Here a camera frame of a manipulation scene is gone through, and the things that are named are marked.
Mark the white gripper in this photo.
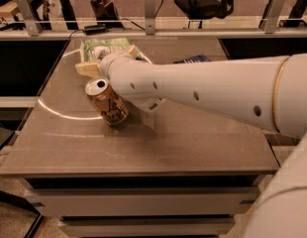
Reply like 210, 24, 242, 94
75, 45, 141, 79

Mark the green jalapeno chip bag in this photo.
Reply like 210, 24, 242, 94
79, 37, 152, 64

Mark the tan soda can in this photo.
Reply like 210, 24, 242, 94
85, 76, 129, 126

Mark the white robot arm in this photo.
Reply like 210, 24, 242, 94
76, 51, 307, 238

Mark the blue rxbar blueberry bar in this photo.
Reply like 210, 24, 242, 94
174, 55, 211, 64

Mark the black office chair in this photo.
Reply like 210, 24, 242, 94
174, 0, 234, 20

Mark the grey table drawer cabinet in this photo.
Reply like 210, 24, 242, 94
23, 175, 266, 238

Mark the black device on rail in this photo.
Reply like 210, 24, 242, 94
83, 24, 106, 35

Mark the middle metal rail bracket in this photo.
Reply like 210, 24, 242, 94
145, 0, 155, 35

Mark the metal rail bracket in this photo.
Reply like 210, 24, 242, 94
15, 0, 42, 37
263, 0, 285, 34
145, 0, 155, 35

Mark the left metal rail bracket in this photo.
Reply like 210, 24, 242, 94
15, 0, 42, 37

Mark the horizontal metal rail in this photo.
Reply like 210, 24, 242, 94
0, 29, 307, 40

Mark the right metal rail bracket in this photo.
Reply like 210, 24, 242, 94
263, 0, 285, 34

